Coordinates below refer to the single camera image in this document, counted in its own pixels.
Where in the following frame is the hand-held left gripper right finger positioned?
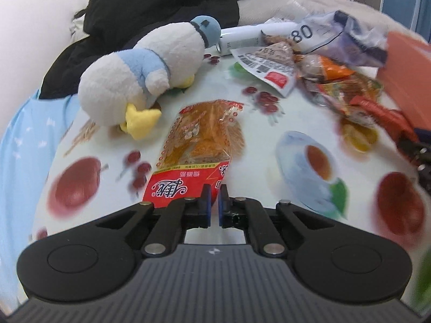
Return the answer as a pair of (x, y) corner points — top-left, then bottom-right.
(218, 183), (337, 258)

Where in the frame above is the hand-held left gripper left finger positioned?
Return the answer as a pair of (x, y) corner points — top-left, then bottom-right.
(96, 183), (213, 258)

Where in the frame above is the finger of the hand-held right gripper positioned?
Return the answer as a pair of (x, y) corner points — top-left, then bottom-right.
(398, 128), (431, 180)

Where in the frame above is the red orange spicy strip packet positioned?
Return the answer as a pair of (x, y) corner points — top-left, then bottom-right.
(142, 99), (245, 210)

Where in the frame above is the orange cardboard box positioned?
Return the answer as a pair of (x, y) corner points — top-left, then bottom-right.
(377, 31), (431, 132)

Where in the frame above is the pile of snack packets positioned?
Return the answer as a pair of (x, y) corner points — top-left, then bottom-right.
(230, 40), (419, 142)

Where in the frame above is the fruit printed plastic tablecloth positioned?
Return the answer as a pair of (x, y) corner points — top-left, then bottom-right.
(30, 45), (431, 243)

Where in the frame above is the clear printed plastic bag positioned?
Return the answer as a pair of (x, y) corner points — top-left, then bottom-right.
(261, 10), (390, 68)

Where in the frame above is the blue curtain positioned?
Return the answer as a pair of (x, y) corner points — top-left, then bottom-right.
(416, 0), (431, 38)

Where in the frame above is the blue chair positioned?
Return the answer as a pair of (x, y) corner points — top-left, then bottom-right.
(380, 0), (417, 30)

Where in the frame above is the white plush duck toy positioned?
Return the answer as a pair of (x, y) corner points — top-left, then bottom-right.
(78, 15), (222, 141)

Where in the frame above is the grey quilt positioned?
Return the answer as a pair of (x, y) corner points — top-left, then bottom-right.
(236, 0), (422, 38)

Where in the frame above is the white spray can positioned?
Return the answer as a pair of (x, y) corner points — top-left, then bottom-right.
(215, 22), (298, 57)

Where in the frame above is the light blue bedsheet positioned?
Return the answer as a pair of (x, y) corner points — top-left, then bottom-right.
(0, 91), (82, 310)

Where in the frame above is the black padded jacket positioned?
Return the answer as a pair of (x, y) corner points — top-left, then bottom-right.
(39, 0), (269, 100)

